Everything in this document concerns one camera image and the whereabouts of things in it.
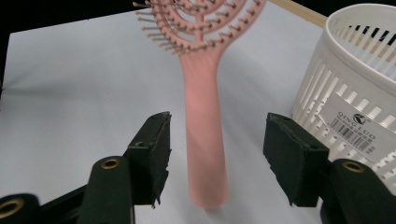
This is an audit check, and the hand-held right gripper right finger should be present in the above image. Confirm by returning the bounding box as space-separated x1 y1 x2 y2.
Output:
262 112 331 208

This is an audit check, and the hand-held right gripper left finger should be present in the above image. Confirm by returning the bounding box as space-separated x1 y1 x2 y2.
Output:
124 111 173 209

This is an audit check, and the pink hairbrush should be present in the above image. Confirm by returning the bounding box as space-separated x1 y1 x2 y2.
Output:
132 0 269 210

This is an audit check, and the white plastic basket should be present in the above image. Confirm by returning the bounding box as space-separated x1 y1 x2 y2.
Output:
290 3 396 195

